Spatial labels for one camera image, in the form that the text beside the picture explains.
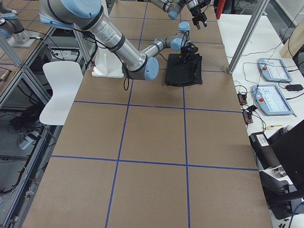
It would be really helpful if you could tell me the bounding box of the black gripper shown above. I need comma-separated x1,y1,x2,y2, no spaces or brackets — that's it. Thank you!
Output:
180,43,198,63
190,6,207,30

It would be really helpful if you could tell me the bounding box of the black graphic t-shirt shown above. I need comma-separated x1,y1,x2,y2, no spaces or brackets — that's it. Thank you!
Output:
164,54,203,87

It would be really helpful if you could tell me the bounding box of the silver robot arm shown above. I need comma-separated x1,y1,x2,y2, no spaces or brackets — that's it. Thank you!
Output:
148,0,209,30
39,0,190,80

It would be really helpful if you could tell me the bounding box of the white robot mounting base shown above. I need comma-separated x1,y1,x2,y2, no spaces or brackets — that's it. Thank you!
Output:
92,36,124,78

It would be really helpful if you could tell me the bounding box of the far teach pendant tablet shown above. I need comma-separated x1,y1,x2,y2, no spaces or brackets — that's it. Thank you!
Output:
258,58,292,83

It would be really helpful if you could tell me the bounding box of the teach pendant tablet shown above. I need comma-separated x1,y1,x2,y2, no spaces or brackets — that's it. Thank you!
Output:
258,58,292,83
252,85,294,116

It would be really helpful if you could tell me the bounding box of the near teach pendant tablet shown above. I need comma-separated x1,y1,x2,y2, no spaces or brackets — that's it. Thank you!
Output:
252,85,294,116

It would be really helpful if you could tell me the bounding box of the black computer mouse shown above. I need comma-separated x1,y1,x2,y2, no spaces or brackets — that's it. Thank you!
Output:
285,84,304,91

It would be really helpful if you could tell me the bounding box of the white plastic chair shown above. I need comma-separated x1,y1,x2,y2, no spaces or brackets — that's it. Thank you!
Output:
39,61,83,125

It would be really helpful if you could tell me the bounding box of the black printer device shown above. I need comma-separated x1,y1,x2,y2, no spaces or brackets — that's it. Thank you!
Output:
249,132,302,220

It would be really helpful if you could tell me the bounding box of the aluminium frame post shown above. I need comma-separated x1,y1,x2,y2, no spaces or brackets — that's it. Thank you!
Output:
227,0,269,75

